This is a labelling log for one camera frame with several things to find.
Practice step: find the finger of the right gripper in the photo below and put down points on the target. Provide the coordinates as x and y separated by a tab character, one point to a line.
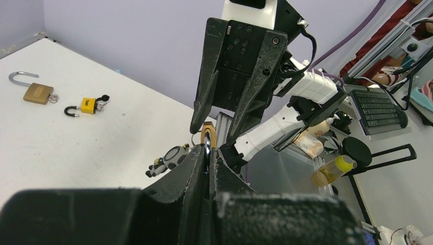
215	32
252	103

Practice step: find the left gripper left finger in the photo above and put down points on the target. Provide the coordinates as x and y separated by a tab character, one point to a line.
166	212

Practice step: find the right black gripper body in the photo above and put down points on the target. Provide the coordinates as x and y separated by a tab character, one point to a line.
240	50

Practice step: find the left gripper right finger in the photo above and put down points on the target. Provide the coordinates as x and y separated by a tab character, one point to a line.
239	215

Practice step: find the small brass padlock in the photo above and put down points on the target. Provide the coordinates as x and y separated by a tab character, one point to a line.
209	141

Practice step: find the small padlock keys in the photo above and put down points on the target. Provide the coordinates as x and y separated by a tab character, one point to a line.
169	161

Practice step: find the yellow padlock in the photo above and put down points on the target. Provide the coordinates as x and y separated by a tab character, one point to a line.
88	106

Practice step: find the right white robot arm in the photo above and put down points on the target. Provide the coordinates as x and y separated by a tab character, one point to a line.
297	103

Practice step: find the white lotion pump bottle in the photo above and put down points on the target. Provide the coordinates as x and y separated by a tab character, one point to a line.
323	127

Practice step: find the yellow bottle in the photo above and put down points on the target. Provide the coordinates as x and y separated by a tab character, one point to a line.
333	170

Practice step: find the person in red shirt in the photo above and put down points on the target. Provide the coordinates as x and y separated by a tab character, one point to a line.
400	45

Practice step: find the black computer keyboard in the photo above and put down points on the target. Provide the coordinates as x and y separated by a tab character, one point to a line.
376	112

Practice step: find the black stool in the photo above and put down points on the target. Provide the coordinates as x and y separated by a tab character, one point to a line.
363	157

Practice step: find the large brass padlock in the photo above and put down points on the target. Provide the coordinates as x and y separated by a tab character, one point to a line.
36	93

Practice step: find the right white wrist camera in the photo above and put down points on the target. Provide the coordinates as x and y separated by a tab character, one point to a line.
262	17

